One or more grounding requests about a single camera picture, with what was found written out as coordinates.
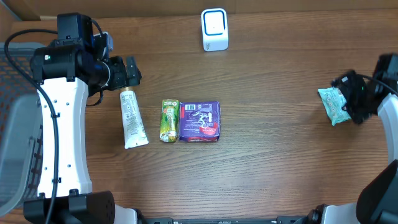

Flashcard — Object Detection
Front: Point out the white tube with gold cap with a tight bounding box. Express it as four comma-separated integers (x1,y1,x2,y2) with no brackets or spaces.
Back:
119,87,149,149

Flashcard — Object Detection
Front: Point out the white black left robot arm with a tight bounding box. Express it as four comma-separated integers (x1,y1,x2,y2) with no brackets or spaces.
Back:
23,13,143,223

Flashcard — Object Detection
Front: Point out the green yellow snack pouch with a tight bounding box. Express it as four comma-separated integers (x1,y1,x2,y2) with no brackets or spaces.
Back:
159,99,180,142

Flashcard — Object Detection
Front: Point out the purple sanitary pad pack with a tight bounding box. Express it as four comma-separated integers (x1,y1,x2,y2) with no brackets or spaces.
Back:
178,101,221,142

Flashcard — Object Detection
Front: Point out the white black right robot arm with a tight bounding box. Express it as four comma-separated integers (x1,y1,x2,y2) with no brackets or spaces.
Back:
301,53,397,224

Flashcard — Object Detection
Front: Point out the white barcode scanner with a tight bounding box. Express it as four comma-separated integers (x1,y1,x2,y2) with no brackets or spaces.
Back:
201,8,229,52

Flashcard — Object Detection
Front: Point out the teal wet wipes pack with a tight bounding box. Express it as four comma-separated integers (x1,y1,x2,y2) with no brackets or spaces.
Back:
318,87,351,126

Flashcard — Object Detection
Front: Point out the dark grey plastic basket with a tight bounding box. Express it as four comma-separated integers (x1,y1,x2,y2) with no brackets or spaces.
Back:
1,44,42,216

